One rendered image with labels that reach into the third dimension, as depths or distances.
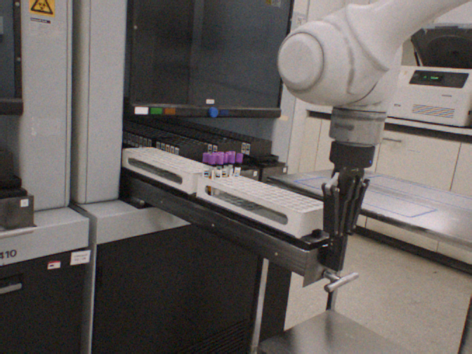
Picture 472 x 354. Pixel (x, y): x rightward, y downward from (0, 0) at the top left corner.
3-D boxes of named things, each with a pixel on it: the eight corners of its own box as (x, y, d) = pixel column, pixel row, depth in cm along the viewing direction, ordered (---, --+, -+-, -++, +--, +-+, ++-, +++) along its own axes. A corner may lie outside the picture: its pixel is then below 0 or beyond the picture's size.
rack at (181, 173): (120, 171, 123) (121, 148, 122) (150, 168, 130) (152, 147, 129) (189, 199, 103) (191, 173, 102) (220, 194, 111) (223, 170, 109)
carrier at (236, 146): (237, 159, 149) (239, 141, 148) (241, 160, 148) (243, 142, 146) (211, 161, 141) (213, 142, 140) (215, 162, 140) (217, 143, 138)
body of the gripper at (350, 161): (347, 138, 84) (339, 185, 86) (322, 139, 78) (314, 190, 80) (385, 145, 79) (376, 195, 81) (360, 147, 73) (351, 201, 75)
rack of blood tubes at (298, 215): (194, 201, 102) (197, 175, 101) (225, 196, 109) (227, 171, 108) (297, 244, 82) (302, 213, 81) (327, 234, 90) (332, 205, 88)
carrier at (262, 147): (266, 156, 160) (268, 140, 158) (270, 157, 158) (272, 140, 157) (244, 158, 152) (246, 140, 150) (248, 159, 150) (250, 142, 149)
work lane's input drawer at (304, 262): (106, 192, 126) (107, 160, 124) (147, 186, 136) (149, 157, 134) (322, 299, 77) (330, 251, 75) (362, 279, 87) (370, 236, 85)
